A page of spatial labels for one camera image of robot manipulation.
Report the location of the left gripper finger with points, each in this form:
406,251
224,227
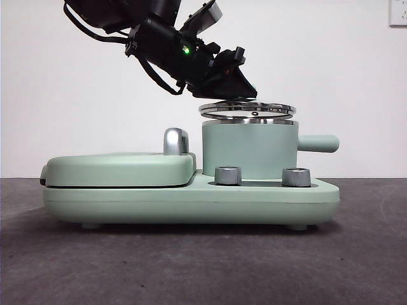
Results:
240,74
222,90

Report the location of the glass pot lid green knob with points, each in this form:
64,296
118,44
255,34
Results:
273,108

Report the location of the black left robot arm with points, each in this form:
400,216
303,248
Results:
159,31

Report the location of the silver control knob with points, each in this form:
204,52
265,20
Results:
296,177
228,175

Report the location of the mint green breakfast machine base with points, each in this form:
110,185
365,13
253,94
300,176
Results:
190,206

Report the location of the mint green griddle cover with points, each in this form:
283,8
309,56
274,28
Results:
121,170

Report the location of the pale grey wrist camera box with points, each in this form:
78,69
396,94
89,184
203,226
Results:
205,16

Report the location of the white wall socket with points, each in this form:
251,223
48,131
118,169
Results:
399,12

